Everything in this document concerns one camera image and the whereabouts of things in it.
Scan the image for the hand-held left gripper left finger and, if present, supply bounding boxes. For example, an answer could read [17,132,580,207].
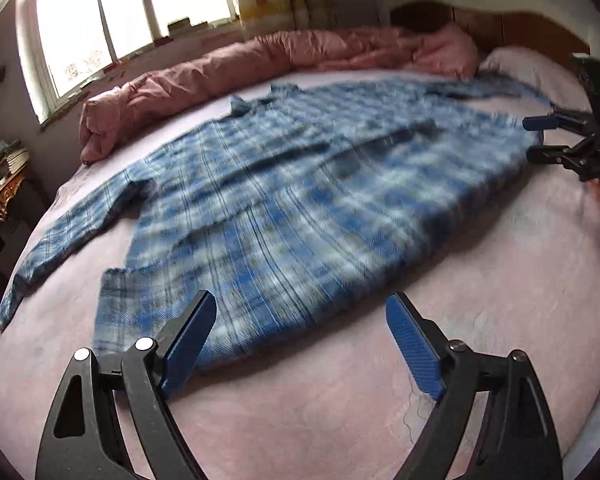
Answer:
[35,290,217,480]

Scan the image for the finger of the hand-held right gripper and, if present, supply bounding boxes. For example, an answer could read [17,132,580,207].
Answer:
[526,137,600,172]
[522,112,597,136]

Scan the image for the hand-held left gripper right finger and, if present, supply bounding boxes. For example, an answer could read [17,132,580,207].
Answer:
[385,291,566,480]

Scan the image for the blue plaid shirt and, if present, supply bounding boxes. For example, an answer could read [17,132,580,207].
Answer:
[0,76,556,368]

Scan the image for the pink pillow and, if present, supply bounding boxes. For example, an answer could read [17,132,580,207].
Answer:
[477,46,588,107]

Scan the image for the wooden headboard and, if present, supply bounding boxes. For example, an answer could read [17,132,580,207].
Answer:
[390,0,593,59]

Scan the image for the bed with pink sheet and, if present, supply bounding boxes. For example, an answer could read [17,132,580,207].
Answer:
[0,47,600,480]

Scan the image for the carved wooden side table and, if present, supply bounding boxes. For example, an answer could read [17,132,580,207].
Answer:
[0,162,37,281]

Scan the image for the stack of books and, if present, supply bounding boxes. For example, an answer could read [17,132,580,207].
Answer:
[0,144,32,175]

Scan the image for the pink duvet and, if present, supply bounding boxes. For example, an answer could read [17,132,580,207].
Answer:
[78,22,481,165]

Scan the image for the window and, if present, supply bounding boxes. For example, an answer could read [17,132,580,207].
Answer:
[17,0,242,126]

